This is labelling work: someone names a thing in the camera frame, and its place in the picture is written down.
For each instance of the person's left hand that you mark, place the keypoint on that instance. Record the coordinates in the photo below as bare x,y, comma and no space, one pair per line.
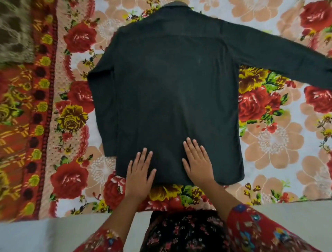
138,183

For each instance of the person's right hand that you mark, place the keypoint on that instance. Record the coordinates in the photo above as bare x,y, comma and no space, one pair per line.
199,168

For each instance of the person's right thumb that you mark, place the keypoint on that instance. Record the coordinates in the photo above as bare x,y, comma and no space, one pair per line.
186,166

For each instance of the person's left middle finger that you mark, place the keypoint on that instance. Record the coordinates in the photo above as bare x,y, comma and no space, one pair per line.
142,159

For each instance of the person's right middle finger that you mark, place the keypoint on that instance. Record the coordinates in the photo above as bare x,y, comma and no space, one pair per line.
195,149

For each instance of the person's left thumb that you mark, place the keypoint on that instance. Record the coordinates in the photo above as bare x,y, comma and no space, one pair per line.
152,176

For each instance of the person's left little finger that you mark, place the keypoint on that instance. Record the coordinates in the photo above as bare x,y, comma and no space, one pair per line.
129,167

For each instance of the person's right little finger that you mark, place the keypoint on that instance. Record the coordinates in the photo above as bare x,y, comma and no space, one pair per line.
208,160

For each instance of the black long-sleeved shirt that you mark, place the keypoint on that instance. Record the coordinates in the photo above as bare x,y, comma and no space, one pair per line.
171,85

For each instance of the person's left forearm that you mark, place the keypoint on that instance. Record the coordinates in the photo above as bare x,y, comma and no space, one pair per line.
118,220

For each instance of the person's right forearm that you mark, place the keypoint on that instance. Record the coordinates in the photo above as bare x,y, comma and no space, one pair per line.
220,197

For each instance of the black floral garment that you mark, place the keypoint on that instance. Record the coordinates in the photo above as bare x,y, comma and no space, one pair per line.
185,231

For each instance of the floral bedsheet with red border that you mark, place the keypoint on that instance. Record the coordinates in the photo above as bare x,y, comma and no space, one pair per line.
272,145

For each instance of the red floral top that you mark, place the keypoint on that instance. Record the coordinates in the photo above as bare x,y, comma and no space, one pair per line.
264,231

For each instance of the brown patterned blanket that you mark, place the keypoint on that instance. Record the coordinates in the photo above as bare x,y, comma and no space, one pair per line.
14,31

